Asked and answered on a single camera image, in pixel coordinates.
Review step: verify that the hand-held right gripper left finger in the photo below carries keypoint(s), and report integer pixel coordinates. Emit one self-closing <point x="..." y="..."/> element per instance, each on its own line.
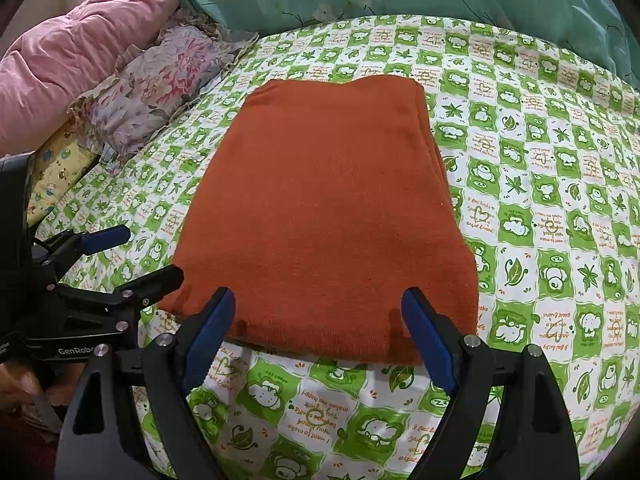
<point x="215" y="330"/>

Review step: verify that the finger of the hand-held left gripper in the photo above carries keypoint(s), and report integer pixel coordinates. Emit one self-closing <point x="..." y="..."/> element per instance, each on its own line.
<point x="102" y="240"/>
<point x="145" y="285"/>

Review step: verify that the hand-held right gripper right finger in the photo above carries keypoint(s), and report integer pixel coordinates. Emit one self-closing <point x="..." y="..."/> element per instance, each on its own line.
<point x="425" y="330"/>

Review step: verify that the orange knitted sweater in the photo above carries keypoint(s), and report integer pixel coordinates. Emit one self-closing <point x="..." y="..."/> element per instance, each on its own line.
<point x="320" y="200"/>

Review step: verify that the yellow patterned pillow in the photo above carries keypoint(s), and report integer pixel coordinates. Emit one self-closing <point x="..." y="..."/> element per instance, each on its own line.
<point x="60" y="170"/>

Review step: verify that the floral ruffled pillow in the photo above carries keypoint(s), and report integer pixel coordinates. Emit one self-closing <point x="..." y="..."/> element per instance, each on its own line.
<point x="150" y="90"/>

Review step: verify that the green printed bed sheet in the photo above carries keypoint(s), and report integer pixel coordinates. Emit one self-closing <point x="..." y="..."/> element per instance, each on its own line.
<point x="550" y="210"/>

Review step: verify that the pink quilt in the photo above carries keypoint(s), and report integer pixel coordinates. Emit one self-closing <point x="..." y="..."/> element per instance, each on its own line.
<point x="75" y="45"/>

